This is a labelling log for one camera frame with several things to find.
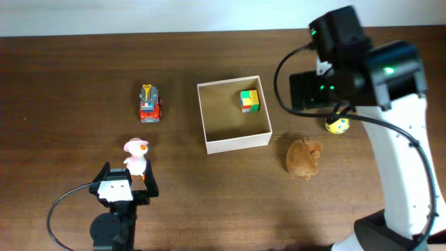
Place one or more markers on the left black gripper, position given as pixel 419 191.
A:
pixel 143 197

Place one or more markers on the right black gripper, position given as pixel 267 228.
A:
pixel 309 97

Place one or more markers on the red grey toy truck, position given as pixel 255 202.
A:
pixel 150 104

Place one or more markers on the brown plush toy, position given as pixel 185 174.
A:
pixel 302 156

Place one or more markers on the multicolour puzzle cube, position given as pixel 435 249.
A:
pixel 249 101

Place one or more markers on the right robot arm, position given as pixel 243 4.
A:
pixel 386 88

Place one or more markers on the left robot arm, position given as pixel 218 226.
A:
pixel 115 230

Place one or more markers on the pink white duck toy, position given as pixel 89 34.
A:
pixel 136 163

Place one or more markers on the yellow ball blue letters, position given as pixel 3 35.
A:
pixel 338 126

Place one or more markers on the white open cardboard box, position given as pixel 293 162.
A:
pixel 225 126

